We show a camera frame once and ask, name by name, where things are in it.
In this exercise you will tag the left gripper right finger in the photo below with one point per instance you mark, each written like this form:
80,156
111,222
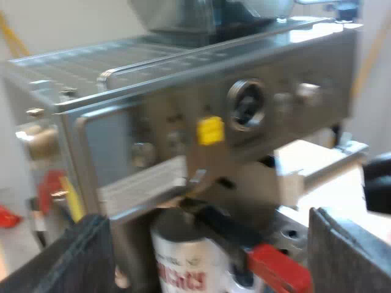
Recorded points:
348,259

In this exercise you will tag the steel espresso machine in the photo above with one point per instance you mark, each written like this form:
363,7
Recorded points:
183,91

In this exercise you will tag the white mug red black print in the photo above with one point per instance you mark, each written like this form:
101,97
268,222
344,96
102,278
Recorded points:
183,259

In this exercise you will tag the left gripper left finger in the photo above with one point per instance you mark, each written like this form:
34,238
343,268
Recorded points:
61,262

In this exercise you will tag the clear bean box dark lid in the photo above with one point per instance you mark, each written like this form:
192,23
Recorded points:
198,18

